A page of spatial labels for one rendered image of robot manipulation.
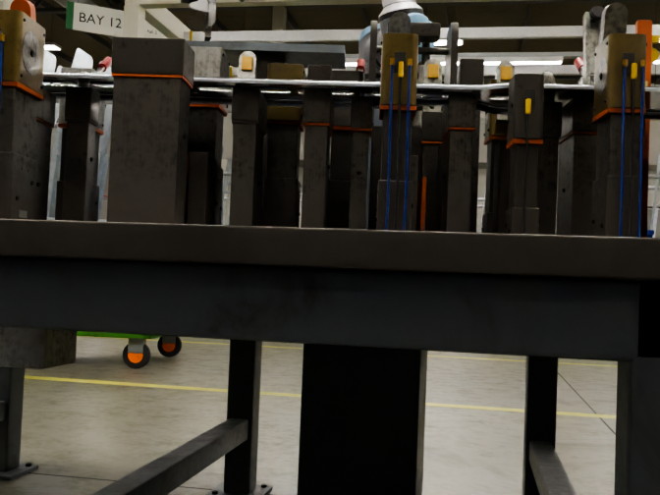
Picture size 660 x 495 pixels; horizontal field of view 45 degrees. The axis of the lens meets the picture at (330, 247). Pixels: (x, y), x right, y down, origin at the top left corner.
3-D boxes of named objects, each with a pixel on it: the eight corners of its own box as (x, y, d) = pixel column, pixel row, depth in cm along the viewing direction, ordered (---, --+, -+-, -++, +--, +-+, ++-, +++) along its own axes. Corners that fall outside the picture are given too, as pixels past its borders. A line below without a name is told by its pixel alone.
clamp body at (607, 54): (607, 258, 120) (613, 27, 121) (585, 259, 132) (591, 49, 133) (652, 259, 119) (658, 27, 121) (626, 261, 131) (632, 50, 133)
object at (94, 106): (57, 240, 149) (65, 85, 150) (67, 241, 154) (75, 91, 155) (83, 241, 149) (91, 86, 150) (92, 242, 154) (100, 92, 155)
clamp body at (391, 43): (372, 249, 124) (380, 27, 125) (371, 251, 136) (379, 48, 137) (414, 251, 124) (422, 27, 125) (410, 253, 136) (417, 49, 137)
